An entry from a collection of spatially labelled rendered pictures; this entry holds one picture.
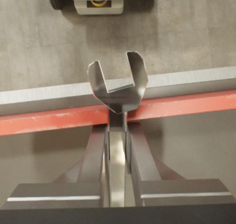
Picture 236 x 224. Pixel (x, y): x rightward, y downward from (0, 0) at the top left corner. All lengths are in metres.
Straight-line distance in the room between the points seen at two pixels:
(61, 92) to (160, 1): 1.09
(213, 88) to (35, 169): 0.23
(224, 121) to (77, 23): 1.07
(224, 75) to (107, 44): 0.93
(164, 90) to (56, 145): 0.14
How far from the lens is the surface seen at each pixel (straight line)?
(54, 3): 1.12
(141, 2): 1.09
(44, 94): 0.23
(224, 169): 0.23
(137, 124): 0.15
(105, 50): 1.12
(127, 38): 1.14
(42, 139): 0.20
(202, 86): 0.24
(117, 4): 1.07
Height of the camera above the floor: 1.08
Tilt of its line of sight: 86 degrees down
